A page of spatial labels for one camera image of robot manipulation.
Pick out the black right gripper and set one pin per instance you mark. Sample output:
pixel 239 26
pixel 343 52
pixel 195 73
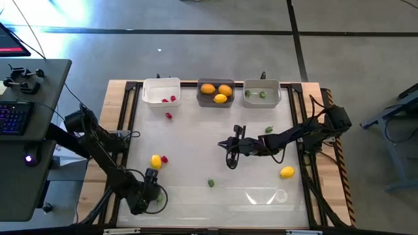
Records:
pixel 249 147

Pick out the black aluminium table frame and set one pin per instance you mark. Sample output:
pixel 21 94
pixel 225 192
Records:
pixel 189 84

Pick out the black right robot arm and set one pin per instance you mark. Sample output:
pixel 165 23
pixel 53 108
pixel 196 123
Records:
pixel 294 135

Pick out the black diagonal frame strut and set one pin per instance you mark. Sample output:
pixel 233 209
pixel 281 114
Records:
pixel 321 202
pixel 98 209

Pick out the orange lemon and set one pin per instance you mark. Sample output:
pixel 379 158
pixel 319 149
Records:
pixel 207 88
pixel 225 89

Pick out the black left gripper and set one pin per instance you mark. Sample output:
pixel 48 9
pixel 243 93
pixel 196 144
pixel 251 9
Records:
pixel 143 199

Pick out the dark grey desk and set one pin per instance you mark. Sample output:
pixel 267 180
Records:
pixel 19 182

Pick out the yellow lemon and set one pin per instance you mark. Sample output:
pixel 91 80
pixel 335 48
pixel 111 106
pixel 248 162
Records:
pixel 156 161
pixel 220 99
pixel 287 172

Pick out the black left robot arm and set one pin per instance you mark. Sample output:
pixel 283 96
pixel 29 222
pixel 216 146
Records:
pixel 104 160

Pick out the white paper sheet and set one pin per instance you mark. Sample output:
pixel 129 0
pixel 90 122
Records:
pixel 70 158

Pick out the dark grey plastic basket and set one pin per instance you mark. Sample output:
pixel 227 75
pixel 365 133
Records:
pixel 204 101

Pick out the black backlit keyboard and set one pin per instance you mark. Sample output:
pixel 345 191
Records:
pixel 14 117

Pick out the black computer mouse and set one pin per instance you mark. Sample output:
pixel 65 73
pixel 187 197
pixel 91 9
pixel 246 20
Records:
pixel 31 156

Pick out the grey metal stand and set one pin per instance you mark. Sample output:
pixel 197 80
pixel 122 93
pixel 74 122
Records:
pixel 396 156

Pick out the black screw clamp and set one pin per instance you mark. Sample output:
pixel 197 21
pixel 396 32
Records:
pixel 27 87
pixel 24 72

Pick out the pale grey plastic basket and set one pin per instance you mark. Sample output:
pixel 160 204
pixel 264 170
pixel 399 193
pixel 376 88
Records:
pixel 272 102

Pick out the black computer monitor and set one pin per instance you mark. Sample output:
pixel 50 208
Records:
pixel 9 40

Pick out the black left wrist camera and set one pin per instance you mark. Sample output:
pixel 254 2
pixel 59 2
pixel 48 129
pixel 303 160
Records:
pixel 151 175

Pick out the yellow black hazard tape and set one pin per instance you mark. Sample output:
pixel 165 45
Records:
pixel 346 189

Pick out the white plastic basket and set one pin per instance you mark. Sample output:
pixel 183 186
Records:
pixel 156 89

